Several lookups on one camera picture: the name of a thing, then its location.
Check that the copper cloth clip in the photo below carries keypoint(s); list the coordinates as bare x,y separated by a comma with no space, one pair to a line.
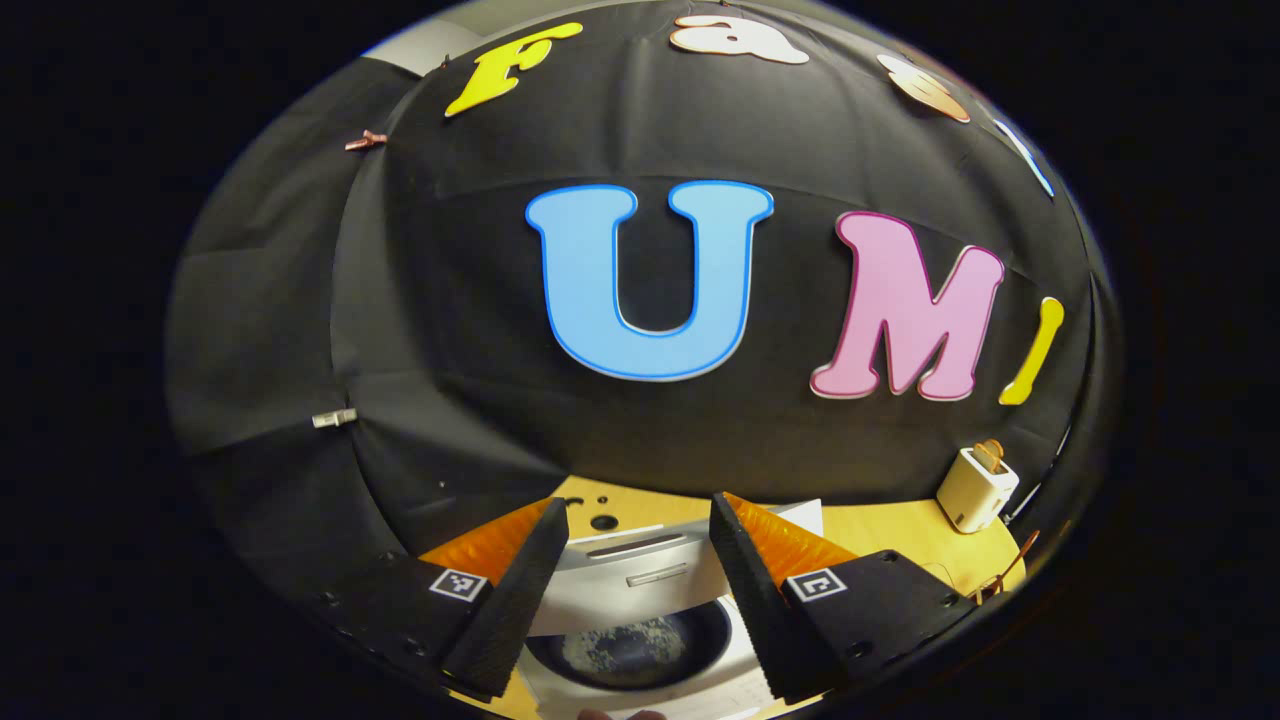
366,140

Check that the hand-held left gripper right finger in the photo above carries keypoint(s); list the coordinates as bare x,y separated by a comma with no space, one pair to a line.
765,600

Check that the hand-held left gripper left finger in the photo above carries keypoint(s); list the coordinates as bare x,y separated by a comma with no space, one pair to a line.
510,605

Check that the silver cloth clip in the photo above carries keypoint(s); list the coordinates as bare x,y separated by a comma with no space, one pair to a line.
334,417

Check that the black backdrop cloth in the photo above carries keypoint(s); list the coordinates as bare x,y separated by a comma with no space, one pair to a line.
450,300

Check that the white rice cooker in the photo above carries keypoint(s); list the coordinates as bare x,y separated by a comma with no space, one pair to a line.
640,590

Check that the white rice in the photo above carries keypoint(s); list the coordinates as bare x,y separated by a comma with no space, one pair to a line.
625,640

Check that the toast slice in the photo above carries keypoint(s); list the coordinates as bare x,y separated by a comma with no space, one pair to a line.
990,455

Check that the white toaster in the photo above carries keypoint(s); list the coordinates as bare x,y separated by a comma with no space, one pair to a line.
970,495

